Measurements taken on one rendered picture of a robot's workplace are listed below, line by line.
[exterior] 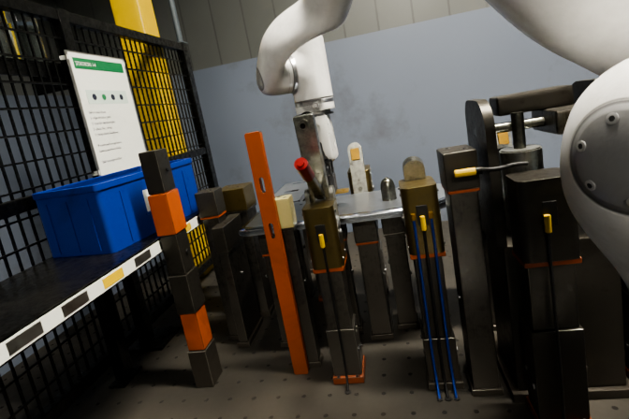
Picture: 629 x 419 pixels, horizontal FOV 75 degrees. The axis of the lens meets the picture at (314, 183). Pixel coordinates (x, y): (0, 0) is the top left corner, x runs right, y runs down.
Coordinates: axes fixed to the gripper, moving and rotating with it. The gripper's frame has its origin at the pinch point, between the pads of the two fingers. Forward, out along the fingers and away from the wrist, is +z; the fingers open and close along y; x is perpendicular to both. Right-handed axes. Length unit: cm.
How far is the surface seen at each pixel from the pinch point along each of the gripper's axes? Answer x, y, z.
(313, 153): -0.6, -16.5, -8.7
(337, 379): 2.0, -20.0, 34.4
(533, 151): -34.6, -24.7, -4.7
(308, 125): -0.9, -18.0, -13.9
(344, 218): -3.5, -10.6, 5.6
